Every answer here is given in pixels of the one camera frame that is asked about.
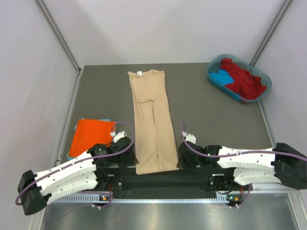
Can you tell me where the teal plastic basket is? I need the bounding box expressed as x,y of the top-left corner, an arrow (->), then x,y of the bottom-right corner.
207,54 -> 272,104

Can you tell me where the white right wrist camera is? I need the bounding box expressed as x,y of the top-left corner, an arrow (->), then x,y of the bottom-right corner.
182,131 -> 197,144

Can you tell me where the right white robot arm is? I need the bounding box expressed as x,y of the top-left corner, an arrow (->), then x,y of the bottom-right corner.
178,141 -> 307,190

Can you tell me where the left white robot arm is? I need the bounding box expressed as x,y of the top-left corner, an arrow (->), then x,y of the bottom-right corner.
15,137 -> 138,216

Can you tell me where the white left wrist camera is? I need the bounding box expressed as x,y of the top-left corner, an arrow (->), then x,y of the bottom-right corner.
110,131 -> 127,143

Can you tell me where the slotted grey cable duct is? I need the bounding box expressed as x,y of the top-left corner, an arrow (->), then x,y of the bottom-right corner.
51,193 -> 243,204

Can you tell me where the aluminium corner post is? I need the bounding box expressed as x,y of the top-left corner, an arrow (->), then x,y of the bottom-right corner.
250,0 -> 294,66
34,0 -> 81,72

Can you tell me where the light blue folded t shirt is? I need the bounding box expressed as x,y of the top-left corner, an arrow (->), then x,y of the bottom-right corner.
66,117 -> 113,161

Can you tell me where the left aluminium corner post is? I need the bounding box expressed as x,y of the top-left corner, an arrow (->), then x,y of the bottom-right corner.
34,0 -> 81,72

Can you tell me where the right aluminium corner post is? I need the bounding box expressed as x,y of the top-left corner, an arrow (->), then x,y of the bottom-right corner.
250,0 -> 294,66

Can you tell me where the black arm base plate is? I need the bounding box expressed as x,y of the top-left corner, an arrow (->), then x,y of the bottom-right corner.
104,167 -> 248,192

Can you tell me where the aluminium frame rail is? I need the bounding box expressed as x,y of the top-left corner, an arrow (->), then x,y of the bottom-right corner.
250,184 -> 300,194

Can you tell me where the beige t shirt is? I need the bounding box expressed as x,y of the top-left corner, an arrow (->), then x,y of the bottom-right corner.
128,69 -> 178,175

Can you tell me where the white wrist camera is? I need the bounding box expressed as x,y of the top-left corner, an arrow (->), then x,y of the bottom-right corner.
182,131 -> 197,144
110,131 -> 127,143

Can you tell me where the blue t shirt in basket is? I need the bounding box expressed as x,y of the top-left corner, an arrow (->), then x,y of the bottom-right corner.
209,69 -> 235,86

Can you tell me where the orange folded t shirt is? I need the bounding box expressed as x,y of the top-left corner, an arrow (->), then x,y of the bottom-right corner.
68,119 -> 117,160

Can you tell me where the red t shirt in basket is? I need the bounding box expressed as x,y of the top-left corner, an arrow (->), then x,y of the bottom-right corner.
220,58 -> 267,100

